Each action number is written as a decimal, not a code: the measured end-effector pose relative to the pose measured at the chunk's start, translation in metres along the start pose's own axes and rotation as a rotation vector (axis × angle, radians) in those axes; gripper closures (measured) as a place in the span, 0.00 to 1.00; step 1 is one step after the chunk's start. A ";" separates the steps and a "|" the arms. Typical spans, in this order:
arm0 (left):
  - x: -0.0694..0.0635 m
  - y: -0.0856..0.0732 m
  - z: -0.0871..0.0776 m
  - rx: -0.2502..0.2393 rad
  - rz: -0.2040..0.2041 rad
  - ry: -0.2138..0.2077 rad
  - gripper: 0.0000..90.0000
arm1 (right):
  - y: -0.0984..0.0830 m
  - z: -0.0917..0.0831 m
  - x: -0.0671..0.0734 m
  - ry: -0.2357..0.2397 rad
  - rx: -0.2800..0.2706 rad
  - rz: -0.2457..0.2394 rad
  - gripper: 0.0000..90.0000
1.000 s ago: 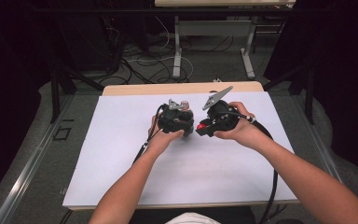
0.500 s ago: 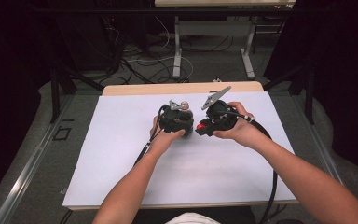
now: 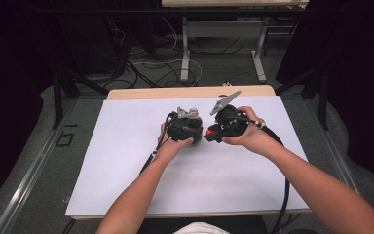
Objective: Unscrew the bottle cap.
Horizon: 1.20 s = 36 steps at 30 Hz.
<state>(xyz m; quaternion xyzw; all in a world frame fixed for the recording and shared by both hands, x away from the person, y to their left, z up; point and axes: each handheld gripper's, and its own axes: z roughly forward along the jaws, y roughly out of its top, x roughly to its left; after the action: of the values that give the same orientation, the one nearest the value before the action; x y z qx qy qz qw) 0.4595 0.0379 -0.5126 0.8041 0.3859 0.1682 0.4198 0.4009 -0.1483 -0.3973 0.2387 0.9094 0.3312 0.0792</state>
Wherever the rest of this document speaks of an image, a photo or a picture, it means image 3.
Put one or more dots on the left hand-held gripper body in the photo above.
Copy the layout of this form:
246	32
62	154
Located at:
179	128

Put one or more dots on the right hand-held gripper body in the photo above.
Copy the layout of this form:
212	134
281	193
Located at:
230	122

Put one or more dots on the red bottle cap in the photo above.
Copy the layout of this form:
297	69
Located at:
210	132

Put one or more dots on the person's left hand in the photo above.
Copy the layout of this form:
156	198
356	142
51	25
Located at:
172	148

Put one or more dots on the person's right hand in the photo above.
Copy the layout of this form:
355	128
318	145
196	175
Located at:
256	138

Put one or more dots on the white table mat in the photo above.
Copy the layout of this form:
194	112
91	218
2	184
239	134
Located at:
227	182

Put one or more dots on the person's white clothing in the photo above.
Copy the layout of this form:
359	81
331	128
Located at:
201	228

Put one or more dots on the white desk with metal legs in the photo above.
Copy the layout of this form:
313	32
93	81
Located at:
224	29

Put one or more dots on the black metal stand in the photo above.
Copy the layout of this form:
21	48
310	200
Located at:
61	87
318	87

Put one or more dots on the aluminium floor rail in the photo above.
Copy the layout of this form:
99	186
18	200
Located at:
29	178
337	162

